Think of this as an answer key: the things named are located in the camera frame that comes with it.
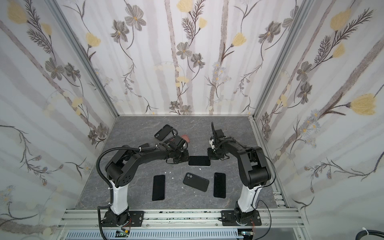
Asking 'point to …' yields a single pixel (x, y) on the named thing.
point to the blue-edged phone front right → (219, 190)
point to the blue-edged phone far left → (145, 145)
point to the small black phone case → (163, 132)
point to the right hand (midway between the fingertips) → (207, 155)
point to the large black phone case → (196, 182)
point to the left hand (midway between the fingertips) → (188, 156)
